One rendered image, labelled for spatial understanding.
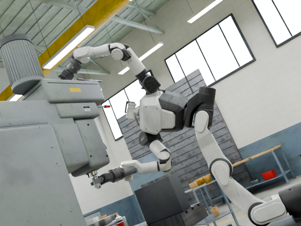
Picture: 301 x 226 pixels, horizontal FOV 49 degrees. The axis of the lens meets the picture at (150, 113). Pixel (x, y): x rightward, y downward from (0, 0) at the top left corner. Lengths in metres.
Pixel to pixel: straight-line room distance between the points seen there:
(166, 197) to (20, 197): 0.69
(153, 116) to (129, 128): 9.25
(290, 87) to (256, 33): 1.70
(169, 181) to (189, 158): 8.57
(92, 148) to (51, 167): 0.46
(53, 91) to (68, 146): 0.34
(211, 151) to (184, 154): 8.17
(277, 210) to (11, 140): 1.51
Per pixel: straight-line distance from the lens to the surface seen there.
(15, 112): 1.84
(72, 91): 2.12
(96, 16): 7.49
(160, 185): 1.74
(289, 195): 2.19
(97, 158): 2.05
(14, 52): 2.13
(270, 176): 8.65
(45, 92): 2.01
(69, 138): 1.95
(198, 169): 10.20
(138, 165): 2.19
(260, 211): 2.16
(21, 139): 1.64
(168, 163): 2.20
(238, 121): 9.58
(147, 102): 2.20
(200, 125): 2.16
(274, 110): 9.27
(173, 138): 10.47
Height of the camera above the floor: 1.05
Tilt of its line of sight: 12 degrees up
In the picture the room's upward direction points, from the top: 23 degrees counter-clockwise
